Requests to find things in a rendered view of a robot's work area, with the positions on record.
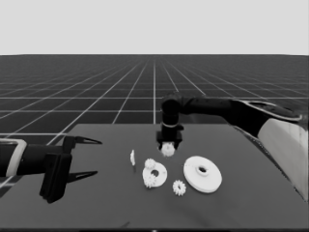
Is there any large thick white disc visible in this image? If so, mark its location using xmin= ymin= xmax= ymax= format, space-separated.
xmin=183 ymin=155 xmax=223 ymax=194

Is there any white round carrier with pins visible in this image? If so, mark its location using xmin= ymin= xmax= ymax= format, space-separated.
xmin=142 ymin=160 xmax=168 ymax=189

